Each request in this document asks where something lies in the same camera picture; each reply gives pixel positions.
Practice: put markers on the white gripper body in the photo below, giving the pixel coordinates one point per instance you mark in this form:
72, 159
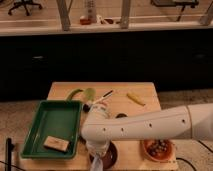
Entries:
97, 147

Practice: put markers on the white grey towel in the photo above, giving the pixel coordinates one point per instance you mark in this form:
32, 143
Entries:
97, 164

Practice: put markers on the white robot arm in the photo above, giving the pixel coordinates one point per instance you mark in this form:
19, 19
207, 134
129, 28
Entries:
183, 122

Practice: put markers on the orange bowl with nuts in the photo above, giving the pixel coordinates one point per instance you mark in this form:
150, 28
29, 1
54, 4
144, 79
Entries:
157, 150

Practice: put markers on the black white brush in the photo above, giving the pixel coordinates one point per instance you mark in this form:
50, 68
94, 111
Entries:
88, 104

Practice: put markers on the green plastic tray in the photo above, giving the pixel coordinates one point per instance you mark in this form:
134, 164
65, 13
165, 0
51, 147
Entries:
56, 118

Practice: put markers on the tan wooden block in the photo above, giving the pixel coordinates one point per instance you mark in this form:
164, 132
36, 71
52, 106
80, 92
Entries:
56, 143

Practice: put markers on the yellow banana-shaped toy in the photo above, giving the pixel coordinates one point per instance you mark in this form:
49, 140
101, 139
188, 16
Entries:
135, 98

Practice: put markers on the red small dish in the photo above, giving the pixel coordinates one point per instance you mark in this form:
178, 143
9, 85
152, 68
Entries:
85, 21

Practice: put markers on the white bottle on shelf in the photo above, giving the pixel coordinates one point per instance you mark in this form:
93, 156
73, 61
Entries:
90, 6

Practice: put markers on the black office chair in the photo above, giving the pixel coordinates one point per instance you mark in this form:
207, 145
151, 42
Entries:
24, 3

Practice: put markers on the black post at left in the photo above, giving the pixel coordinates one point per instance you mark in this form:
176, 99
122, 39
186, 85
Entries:
8, 154

